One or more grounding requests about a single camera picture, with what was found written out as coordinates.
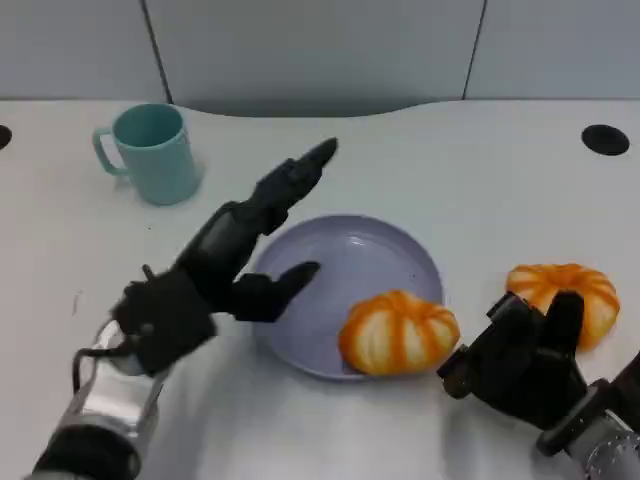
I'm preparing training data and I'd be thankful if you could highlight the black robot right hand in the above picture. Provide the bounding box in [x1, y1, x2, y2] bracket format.
[436, 289, 590, 432]

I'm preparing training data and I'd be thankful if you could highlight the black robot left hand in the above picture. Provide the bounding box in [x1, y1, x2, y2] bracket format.
[173, 138, 340, 324]

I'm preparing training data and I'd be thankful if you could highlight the pale green mug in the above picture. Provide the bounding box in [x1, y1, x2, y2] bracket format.
[92, 103, 202, 207]

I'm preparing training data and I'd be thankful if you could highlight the lilac plate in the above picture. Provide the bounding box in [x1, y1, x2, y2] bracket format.
[248, 214, 446, 382]

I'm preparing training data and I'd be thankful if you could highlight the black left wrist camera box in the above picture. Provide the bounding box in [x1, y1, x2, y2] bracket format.
[110, 264, 217, 377]

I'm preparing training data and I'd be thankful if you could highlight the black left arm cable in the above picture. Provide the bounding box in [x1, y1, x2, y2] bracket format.
[72, 335, 132, 397]

